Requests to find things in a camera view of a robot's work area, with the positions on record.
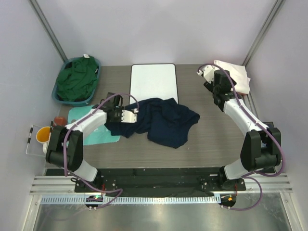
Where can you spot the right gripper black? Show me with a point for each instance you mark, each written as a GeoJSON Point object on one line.
{"type": "Point", "coordinates": [209, 86]}

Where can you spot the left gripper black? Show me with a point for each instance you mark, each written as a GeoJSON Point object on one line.
{"type": "Point", "coordinates": [120, 109]}

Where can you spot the navy blue t shirt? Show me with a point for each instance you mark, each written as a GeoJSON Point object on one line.
{"type": "Point", "coordinates": [165, 121]}

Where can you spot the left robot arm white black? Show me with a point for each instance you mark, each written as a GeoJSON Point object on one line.
{"type": "Point", "coordinates": [65, 146]}

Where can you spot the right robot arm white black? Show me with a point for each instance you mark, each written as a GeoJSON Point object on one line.
{"type": "Point", "coordinates": [261, 148]}

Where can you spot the teal cutting board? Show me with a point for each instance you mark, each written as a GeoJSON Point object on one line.
{"type": "Point", "coordinates": [100, 135]}

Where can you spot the white board with black rim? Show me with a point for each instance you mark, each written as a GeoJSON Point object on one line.
{"type": "Point", "coordinates": [153, 81]}

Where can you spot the green t shirt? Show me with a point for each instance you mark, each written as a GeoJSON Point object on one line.
{"type": "Point", "coordinates": [78, 81]}

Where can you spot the brown red block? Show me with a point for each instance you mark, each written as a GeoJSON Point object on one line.
{"type": "Point", "coordinates": [59, 121]}

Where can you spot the teal laundry basket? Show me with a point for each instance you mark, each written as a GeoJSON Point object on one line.
{"type": "Point", "coordinates": [79, 103]}

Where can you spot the dark blue book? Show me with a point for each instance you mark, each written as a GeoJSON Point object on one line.
{"type": "Point", "coordinates": [269, 124]}

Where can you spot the white mug orange inside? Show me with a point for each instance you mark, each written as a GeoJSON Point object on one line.
{"type": "Point", "coordinates": [43, 137]}

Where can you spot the black white marker pen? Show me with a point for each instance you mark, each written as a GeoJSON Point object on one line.
{"type": "Point", "coordinates": [29, 137]}

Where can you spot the clear acrylic tray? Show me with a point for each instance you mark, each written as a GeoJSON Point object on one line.
{"type": "Point", "coordinates": [35, 148]}

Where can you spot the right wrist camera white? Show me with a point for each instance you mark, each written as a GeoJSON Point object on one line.
{"type": "Point", "coordinates": [207, 72]}

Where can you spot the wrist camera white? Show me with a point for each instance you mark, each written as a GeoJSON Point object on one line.
{"type": "Point", "coordinates": [129, 116]}
{"type": "Point", "coordinates": [207, 72]}

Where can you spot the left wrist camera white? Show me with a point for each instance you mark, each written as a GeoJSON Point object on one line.
{"type": "Point", "coordinates": [129, 116]}

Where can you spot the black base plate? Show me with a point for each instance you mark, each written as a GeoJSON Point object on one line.
{"type": "Point", "coordinates": [206, 179]}

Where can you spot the white slotted cable duct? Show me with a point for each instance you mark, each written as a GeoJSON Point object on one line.
{"type": "Point", "coordinates": [96, 200]}

